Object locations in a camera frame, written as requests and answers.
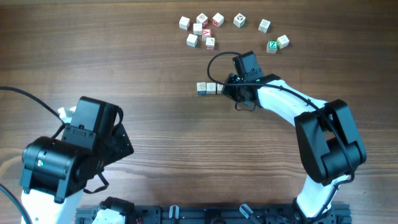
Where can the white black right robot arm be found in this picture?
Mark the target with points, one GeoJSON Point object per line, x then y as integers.
{"type": "Point", "coordinates": [329, 143]}

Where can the white block blue side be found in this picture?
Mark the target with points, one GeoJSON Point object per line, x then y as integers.
{"type": "Point", "coordinates": [201, 88]}

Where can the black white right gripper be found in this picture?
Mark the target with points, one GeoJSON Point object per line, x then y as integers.
{"type": "Point", "coordinates": [227, 90]}

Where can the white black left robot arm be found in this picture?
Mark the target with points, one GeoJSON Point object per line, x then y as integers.
{"type": "Point", "coordinates": [56, 169]}

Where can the white block green edge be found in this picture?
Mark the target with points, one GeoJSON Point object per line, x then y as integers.
{"type": "Point", "coordinates": [192, 40]}

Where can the white block plain picture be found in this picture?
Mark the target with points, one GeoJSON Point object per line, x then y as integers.
{"type": "Point", "coordinates": [264, 25]}

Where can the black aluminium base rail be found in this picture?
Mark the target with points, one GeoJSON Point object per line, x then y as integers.
{"type": "Point", "coordinates": [115, 210]}

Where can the white block green panda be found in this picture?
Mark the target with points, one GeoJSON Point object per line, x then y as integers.
{"type": "Point", "coordinates": [239, 20]}

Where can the red letter A block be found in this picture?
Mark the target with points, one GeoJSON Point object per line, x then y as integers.
{"type": "Point", "coordinates": [205, 34]}

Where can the plain white wooden block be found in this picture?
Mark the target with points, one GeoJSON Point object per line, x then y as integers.
{"type": "Point", "coordinates": [197, 29]}

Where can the white block leaf picture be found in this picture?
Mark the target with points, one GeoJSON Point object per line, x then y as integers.
{"type": "Point", "coordinates": [219, 89]}

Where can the white block red letter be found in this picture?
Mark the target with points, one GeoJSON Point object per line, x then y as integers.
{"type": "Point", "coordinates": [217, 19]}

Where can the white block red picture top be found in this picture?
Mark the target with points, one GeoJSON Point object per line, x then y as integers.
{"type": "Point", "coordinates": [202, 19]}

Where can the white block yellow side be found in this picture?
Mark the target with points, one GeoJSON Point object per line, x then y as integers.
{"type": "Point", "coordinates": [283, 41]}

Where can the green letter Z block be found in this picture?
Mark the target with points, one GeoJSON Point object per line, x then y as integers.
{"type": "Point", "coordinates": [272, 47]}

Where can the white block far left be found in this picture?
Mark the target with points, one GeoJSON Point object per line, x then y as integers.
{"type": "Point", "coordinates": [184, 23]}

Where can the white block green side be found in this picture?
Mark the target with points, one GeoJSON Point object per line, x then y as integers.
{"type": "Point", "coordinates": [210, 88]}

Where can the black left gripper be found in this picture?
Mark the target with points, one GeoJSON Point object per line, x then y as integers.
{"type": "Point", "coordinates": [118, 145]}

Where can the white block red number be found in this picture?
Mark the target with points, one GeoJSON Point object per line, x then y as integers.
{"type": "Point", "coordinates": [210, 43]}

